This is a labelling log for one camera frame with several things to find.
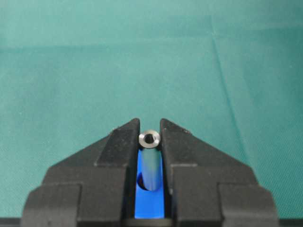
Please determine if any green table mat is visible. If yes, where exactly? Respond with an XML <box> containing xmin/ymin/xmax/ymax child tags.
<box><xmin>0</xmin><ymin>0</ymin><xmax>303</xmax><ymax>218</ymax></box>

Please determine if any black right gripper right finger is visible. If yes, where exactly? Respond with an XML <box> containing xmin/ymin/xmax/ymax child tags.
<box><xmin>160</xmin><ymin>119</ymin><xmax>279</xmax><ymax>227</ymax></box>

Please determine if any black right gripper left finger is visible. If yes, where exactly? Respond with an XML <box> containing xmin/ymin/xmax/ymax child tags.
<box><xmin>21</xmin><ymin>118</ymin><xmax>140</xmax><ymax>227</ymax></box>

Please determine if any blue shaft holder block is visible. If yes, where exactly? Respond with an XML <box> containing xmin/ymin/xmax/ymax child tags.
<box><xmin>135</xmin><ymin>150</ymin><xmax>165</xmax><ymax>219</ymax></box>

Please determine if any silver metal shaft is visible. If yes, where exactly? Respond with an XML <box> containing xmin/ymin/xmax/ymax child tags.
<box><xmin>139</xmin><ymin>130</ymin><xmax>161</xmax><ymax>191</ymax></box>

